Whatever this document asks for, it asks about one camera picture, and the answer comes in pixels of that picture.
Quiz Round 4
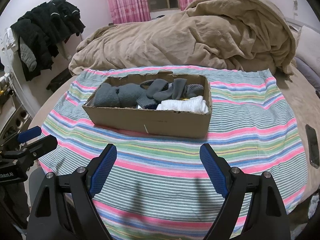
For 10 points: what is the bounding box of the pile of black clothes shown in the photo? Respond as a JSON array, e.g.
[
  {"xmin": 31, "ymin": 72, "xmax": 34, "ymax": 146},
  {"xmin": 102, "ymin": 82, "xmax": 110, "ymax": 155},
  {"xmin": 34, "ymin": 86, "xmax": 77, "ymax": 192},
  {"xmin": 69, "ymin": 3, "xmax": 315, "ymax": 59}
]
[{"xmin": 11, "ymin": 0, "xmax": 86, "ymax": 82}]

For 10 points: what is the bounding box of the dotted grey sock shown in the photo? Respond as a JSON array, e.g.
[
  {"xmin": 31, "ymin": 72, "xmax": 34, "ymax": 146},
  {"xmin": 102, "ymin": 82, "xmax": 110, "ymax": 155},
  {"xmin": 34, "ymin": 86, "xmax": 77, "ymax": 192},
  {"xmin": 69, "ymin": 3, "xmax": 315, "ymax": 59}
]
[{"xmin": 185, "ymin": 83, "xmax": 204, "ymax": 98}]

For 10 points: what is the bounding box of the beige blanket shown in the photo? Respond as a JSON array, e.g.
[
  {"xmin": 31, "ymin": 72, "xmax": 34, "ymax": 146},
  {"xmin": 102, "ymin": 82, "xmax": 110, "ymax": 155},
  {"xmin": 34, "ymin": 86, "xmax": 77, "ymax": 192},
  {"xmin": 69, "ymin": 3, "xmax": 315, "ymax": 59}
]
[{"xmin": 69, "ymin": 0, "xmax": 297, "ymax": 77}]

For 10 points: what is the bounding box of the grey pillow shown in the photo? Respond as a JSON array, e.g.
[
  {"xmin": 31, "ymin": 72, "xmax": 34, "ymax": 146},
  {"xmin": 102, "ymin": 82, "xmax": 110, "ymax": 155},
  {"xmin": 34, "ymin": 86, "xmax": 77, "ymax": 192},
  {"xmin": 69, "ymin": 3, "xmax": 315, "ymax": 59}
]
[{"xmin": 294, "ymin": 57, "xmax": 320, "ymax": 91}]

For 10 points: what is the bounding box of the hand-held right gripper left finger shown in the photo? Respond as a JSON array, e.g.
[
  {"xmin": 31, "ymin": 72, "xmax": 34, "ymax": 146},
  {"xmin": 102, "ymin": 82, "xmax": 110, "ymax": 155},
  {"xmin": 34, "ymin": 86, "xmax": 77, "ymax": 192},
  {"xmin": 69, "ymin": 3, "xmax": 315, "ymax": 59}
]
[{"xmin": 26, "ymin": 143, "xmax": 118, "ymax": 240}]

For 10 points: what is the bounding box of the grey fuzzy glove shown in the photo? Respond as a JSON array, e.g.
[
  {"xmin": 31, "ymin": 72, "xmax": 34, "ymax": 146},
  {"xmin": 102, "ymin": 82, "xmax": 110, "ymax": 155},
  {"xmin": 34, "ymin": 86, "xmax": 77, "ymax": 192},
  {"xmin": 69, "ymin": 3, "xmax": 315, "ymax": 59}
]
[
  {"xmin": 116, "ymin": 84, "xmax": 151, "ymax": 107},
  {"xmin": 93, "ymin": 83, "xmax": 122, "ymax": 107}
]

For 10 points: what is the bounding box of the cluttered side shelf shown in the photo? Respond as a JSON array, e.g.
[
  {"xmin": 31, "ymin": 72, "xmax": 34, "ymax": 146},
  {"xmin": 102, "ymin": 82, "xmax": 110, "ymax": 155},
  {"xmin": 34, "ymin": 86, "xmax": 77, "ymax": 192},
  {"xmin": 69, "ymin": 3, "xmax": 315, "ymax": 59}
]
[{"xmin": 0, "ymin": 72, "xmax": 33, "ymax": 140}]

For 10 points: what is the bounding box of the white knit cloth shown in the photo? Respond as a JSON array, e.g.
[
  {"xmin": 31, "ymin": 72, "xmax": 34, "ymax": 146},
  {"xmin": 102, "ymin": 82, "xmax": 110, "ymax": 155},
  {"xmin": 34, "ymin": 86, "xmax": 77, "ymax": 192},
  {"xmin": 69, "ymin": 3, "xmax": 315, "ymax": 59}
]
[{"xmin": 157, "ymin": 96, "xmax": 209, "ymax": 114}]

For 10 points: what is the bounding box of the cardboard box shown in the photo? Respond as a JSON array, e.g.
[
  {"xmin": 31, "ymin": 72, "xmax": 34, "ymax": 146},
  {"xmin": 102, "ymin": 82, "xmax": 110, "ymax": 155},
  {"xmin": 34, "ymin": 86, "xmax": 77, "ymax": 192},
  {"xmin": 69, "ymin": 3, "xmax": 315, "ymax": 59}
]
[{"xmin": 82, "ymin": 70, "xmax": 213, "ymax": 139}]

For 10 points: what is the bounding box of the striped colourful cloth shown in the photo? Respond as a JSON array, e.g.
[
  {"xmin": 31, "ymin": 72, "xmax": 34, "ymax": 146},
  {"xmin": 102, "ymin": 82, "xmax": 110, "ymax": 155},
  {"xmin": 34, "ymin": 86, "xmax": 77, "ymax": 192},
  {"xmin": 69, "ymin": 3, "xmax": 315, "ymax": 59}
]
[{"xmin": 40, "ymin": 66, "xmax": 308, "ymax": 240}]

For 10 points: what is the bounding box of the metal bed headboard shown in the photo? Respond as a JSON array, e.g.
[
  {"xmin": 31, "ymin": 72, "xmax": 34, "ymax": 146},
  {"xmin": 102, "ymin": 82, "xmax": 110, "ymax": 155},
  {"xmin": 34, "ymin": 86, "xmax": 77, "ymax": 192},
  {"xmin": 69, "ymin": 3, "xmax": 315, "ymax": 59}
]
[{"xmin": 285, "ymin": 17, "xmax": 304, "ymax": 32}]

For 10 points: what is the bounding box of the dark grey sock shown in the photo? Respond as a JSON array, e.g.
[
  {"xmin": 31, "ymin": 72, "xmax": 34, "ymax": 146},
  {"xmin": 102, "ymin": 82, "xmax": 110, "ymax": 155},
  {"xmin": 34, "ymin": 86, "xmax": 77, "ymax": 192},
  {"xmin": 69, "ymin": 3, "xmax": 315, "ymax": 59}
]
[
  {"xmin": 140, "ymin": 79, "xmax": 171, "ymax": 98},
  {"xmin": 153, "ymin": 78, "xmax": 188, "ymax": 101}
]

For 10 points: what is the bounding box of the black smartphone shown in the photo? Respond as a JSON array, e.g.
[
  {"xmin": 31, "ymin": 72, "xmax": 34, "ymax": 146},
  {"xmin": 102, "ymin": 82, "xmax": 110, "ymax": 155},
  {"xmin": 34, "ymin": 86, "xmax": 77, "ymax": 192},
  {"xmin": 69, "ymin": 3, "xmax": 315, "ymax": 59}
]
[{"xmin": 305, "ymin": 124, "xmax": 320, "ymax": 169}]

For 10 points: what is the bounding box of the dark bag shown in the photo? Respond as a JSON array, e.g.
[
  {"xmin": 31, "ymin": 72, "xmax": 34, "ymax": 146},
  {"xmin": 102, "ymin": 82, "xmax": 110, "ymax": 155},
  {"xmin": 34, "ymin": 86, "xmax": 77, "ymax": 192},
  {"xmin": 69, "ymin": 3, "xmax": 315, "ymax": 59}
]
[{"xmin": 46, "ymin": 70, "xmax": 73, "ymax": 92}]

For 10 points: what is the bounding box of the white floral pillow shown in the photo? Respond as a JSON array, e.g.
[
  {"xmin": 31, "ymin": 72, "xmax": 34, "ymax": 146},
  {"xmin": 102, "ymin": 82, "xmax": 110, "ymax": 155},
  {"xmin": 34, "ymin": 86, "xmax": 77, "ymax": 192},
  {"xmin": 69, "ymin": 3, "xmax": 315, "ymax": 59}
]
[{"xmin": 295, "ymin": 26, "xmax": 320, "ymax": 63}]

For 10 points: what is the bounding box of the grey quilted garment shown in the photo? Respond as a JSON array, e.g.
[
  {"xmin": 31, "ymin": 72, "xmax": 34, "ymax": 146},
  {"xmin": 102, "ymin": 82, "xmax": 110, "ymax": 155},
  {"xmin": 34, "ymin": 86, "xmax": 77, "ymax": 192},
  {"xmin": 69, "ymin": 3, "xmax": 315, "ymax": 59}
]
[{"xmin": 19, "ymin": 41, "xmax": 38, "ymax": 72}]

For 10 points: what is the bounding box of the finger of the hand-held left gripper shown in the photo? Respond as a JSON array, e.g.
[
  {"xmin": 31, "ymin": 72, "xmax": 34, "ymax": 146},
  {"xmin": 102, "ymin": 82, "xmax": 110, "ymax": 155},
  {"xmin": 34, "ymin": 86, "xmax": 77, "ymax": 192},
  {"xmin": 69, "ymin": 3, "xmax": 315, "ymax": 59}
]
[
  {"xmin": 17, "ymin": 134, "xmax": 59, "ymax": 161},
  {"xmin": 0, "ymin": 127, "xmax": 42, "ymax": 153}
]

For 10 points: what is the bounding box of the white hanging cloth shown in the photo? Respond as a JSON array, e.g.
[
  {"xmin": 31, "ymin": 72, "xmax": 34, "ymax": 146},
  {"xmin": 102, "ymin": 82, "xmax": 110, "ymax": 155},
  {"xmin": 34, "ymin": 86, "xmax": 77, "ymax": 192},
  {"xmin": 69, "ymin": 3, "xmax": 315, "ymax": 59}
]
[{"xmin": 5, "ymin": 27, "xmax": 17, "ymax": 51}]

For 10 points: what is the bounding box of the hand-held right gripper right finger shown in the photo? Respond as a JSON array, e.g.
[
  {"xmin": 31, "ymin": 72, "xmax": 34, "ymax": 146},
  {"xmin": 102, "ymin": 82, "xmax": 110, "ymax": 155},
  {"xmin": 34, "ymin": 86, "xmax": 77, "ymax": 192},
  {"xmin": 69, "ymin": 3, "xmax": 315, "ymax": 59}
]
[{"xmin": 199, "ymin": 143, "xmax": 292, "ymax": 240}]

